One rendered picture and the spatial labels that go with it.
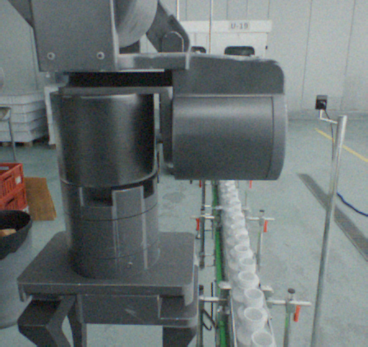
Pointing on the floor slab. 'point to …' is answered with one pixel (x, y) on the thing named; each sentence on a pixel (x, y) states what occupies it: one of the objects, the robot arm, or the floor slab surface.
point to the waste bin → (14, 263)
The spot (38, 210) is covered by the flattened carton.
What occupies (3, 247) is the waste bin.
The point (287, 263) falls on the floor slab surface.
